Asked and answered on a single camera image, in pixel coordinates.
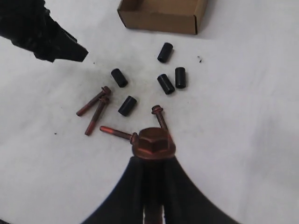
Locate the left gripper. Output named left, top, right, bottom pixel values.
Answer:
left=0, top=0, right=89, bottom=63

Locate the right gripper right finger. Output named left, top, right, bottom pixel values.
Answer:
left=162, top=155, right=224, bottom=224

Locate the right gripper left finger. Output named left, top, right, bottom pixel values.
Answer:
left=80, top=156, right=145, bottom=224

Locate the copper hex flange bolt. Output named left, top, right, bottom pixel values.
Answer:
left=132, top=127, right=176, bottom=224
left=76, top=86, right=112, bottom=117
left=100, top=125, right=139, bottom=145
left=84, top=97, right=111, bottom=137
left=151, top=105, right=169, bottom=132

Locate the brown cardboard box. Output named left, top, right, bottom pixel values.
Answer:
left=117, top=0, right=206, bottom=35

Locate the black cylindrical sleeve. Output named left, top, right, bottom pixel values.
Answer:
left=118, top=95, right=138, bottom=116
left=111, top=68, right=128, bottom=88
left=157, top=42, right=174, bottom=63
left=174, top=67, right=190, bottom=89
left=157, top=73, right=176, bottom=95

